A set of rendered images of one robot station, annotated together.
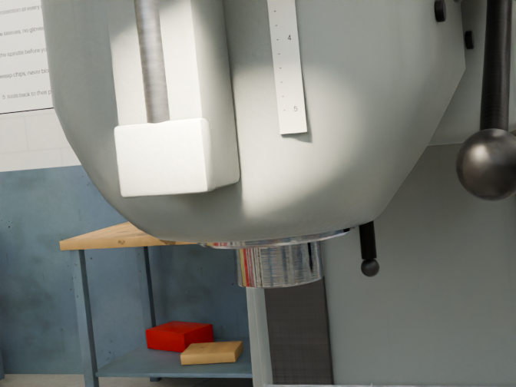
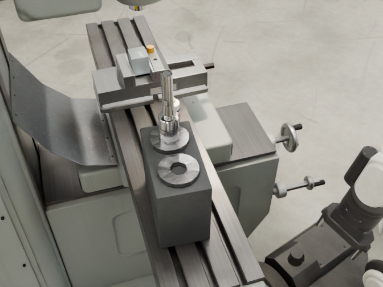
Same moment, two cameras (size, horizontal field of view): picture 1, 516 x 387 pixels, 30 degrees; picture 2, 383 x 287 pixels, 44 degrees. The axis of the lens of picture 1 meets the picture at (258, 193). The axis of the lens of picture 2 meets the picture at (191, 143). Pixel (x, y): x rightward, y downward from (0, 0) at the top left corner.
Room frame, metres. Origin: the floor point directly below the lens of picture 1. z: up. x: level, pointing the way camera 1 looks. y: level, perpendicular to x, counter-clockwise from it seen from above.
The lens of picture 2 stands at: (1.09, 0.97, 1.89)
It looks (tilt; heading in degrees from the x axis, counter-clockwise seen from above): 45 degrees down; 232
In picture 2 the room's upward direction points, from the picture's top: straight up
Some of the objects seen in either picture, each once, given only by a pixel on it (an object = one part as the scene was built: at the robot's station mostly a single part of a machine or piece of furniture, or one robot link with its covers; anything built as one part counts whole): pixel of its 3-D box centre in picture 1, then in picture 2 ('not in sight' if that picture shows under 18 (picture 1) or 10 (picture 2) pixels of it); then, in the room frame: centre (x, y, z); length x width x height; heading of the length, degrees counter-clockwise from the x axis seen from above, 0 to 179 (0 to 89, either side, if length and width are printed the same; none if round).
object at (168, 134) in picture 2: not in sight; (168, 127); (0.66, 0.33, 1.18); 0.05 x 0.05 x 0.06
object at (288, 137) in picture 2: not in sight; (280, 139); (0.04, 0.17, 0.65); 0.16 x 0.12 x 0.12; 159
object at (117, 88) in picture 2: not in sight; (149, 74); (0.46, -0.06, 1.01); 0.35 x 0.15 x 0.11; 160
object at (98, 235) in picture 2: not in sight; (161, 201); (0.49, 0.00, 0.45); 0.80 x 0.30 x 0.60; 159
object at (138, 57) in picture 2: not in sight; (138, 61); (0.48, -0.07, 1.07); 0.06 x 0.05 x 0.06; 70
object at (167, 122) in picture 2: not in sight; (168, 117); (0.66, 0.33, 1.21); 0.05 x 0.05 x 0.01
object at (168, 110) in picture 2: not in sight; (167, 95); (0.66, 0.33, 1.27); 0.03 x 0.03 x 0.11
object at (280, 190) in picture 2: not in sight; (298, 185); (0.06, 0.31, 0.53); 0.22 x 0.06 x 0.06; 159
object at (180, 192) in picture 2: not in sight; (175, 181); (0.68, 0.38, 1.05); 0.22 x 0.12 x 0.20; 65
